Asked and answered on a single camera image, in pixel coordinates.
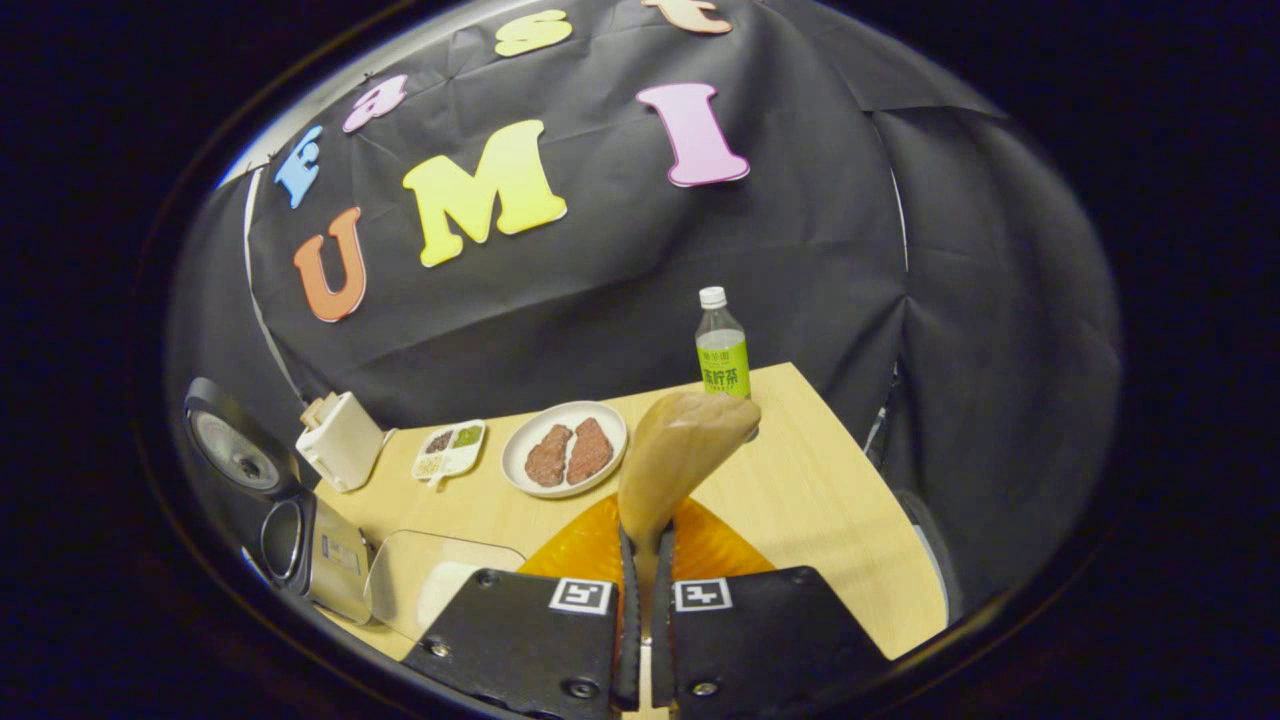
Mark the black backdrop cloth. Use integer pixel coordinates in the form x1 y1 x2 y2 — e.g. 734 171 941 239
165 0 1123 621

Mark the wooden spoon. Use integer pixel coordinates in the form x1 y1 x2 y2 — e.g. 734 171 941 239
617 391 762 601

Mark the white round plate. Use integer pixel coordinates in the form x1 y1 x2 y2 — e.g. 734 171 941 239
500 401 629 499

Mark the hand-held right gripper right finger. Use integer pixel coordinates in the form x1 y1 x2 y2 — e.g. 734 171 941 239
650 497 893 720

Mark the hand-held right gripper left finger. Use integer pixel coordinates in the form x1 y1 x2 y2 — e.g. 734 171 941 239
400 495 642 720

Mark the brown meat piece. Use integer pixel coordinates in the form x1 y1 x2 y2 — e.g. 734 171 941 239
567 418 614 485
524 424 574 488

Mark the clear plastic rice container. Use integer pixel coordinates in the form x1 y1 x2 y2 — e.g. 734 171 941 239
365 530 528 644

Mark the green label drink bottle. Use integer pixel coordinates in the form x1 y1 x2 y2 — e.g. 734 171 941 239
695 287 761 443

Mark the black and silver rice cooker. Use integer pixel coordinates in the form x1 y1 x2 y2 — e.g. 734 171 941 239
182 377 377 627

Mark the white ceramic container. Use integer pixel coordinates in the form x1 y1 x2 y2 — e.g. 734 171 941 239
296 391 387 493

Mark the white divided condiment dish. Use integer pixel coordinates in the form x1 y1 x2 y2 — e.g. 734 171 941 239
412 420 488 489

